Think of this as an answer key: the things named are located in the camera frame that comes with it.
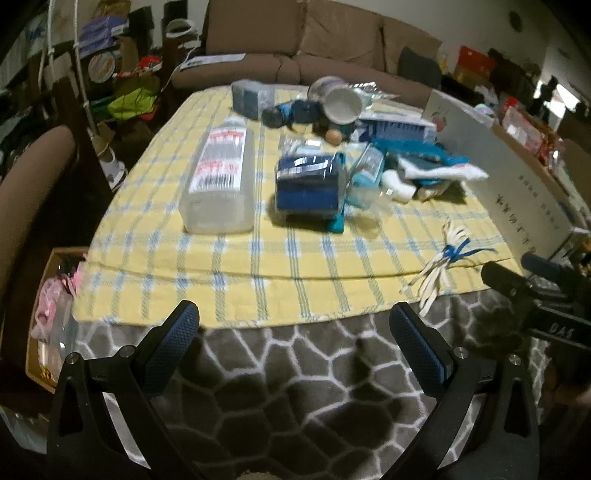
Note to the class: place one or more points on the grey patterned blanket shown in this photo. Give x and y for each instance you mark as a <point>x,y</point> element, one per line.
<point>286,392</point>

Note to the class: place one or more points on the teal plastic packet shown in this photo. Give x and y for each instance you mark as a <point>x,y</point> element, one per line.
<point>367,170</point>

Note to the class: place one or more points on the dark grey cushion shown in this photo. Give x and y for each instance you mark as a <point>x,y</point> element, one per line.
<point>418,67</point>

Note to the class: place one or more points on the brown cardboard box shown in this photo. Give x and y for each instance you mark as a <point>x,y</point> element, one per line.
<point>64,253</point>

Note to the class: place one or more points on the white towel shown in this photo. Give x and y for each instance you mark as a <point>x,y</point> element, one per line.
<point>443,171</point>

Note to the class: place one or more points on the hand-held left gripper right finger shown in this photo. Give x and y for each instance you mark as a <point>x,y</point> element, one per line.
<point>420,350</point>

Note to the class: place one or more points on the small clear plastic bag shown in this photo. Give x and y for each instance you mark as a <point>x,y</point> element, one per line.
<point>300,146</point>

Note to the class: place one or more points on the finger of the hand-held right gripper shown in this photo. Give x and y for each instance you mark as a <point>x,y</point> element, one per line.
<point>508,286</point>
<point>545,266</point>

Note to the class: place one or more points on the clear plastic bottle red label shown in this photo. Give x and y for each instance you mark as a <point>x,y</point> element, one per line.
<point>217,203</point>

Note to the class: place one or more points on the grey blue box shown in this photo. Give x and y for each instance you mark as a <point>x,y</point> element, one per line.
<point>247,99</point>

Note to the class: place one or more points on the brown egg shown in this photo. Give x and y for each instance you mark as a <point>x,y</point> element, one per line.
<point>334,136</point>

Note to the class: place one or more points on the white paper cup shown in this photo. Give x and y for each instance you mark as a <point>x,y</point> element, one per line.
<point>341,104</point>

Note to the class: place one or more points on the pink cloth items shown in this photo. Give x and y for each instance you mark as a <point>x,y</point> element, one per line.
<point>51,295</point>

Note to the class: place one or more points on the purple cardboard box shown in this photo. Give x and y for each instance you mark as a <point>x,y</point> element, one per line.
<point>99,32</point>

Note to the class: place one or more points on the clear plastic wrapper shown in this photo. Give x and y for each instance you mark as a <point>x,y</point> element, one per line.
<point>374,90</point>

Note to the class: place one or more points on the yellow plaid tablecloth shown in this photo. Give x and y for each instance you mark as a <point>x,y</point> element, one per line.
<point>161,258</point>

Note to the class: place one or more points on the white cardboard box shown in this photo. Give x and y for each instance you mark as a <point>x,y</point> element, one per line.
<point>508,161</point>

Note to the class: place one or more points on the white paper sheet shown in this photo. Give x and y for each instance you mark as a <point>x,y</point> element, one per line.
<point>212,60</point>

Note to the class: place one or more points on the brown sofa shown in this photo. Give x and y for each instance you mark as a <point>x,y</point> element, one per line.
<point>341,41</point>

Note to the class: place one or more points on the blue cloth pack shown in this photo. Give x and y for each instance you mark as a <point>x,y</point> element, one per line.
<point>307,194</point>

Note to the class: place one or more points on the blue patterned paper cup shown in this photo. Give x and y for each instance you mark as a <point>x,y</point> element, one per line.
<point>323,85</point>

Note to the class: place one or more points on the small white bottle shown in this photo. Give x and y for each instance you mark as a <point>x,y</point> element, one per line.
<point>397,184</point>

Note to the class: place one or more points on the green bag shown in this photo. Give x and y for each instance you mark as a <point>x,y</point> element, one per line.
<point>134,101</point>

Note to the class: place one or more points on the open cardboard box of packets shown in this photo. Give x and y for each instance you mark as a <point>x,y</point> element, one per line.
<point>554,180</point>

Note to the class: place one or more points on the red box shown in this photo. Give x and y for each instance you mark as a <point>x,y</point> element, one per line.
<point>473,62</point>

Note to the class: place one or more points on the dark blue plastic bottle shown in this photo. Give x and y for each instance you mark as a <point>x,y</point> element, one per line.
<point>277,115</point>

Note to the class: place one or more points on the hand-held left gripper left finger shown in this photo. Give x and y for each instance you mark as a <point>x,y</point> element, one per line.
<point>168,350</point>

